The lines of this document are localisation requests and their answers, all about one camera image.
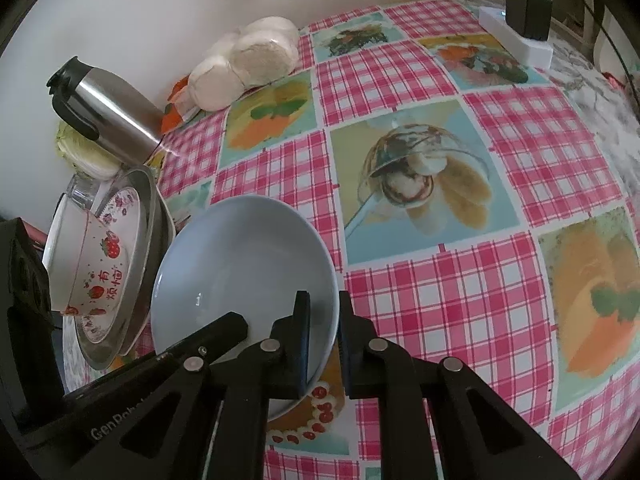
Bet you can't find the pale blue round plate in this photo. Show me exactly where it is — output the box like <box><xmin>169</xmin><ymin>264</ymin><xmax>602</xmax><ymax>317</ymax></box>
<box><xmin>150</xmin><ymin>194</ymin><xmax>342</xmax><ymax>424</ymax></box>

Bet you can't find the round metal tray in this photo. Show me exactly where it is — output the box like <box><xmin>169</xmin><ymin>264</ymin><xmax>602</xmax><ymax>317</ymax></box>
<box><xmin>75</xmin><ymin>166</ymin><xmax>175</xmax><ymax>370</ymax></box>

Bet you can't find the strawberry printed white bowl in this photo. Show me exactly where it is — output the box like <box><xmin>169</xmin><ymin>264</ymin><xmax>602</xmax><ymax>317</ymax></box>
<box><xmin>42</xmin><ymin>195</ymin><xmax>128</xmax><ymax>316</ymax></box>

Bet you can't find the pink floral plate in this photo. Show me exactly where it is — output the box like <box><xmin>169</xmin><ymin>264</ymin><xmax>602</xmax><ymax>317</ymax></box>
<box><xmin>68</xmin><ymin>186</ymin><xmax>141</xmax><ymax>344</ymax></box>

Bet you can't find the clear drinking glass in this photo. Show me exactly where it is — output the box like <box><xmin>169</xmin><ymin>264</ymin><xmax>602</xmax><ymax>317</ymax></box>
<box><xmin>66</xmin><ymin>174</ymin><xmax>100</xmax><ymax>210</ymax></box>

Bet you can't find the napa cabbage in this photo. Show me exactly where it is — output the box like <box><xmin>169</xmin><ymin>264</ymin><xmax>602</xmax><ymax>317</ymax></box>
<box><xmin>55</xmin><ymin>120</ymin><xmax>122</xmax><ymax>181</ymax></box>

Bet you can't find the colourful checkered tablecloth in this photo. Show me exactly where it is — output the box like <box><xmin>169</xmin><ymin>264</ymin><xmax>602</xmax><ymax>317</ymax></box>
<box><xmin>157</xmin><ymin>0</ymin><xmax>639</xmax><ymax>479</ymax></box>

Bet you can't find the orange snack packet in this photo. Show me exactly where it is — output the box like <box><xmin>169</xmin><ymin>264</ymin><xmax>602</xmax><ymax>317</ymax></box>
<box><xmin>160</xmin><ymin>76</ymin><xmax>200</xmax><ymax>136</ymax></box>

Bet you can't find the stainless steel thermos jug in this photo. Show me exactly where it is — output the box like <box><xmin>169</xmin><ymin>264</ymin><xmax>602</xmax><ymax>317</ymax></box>
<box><xmin>47</xmin><ymin>56</ymin><xmax>163</xmax><ymax>166</ymax></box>

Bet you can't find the bag of white buns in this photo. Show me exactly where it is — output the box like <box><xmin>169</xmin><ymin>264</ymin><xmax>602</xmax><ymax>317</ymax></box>
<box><xmin>188</xmin><ymin>16</ymin><xmax>299</xmax><ymax>112</ymax></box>

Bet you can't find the white power strip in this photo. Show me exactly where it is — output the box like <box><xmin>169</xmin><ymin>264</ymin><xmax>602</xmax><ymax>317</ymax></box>
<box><xmin>478</xmin><ymin>6</ymin><xmax>553</xmax><ymax>70</ymax></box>

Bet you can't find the black power adapter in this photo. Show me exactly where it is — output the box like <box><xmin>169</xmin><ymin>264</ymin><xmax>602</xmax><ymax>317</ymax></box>
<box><xmin>506</xmin><ymin>0</ymin><xmax>553</xmax><ymax>41</ymax></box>

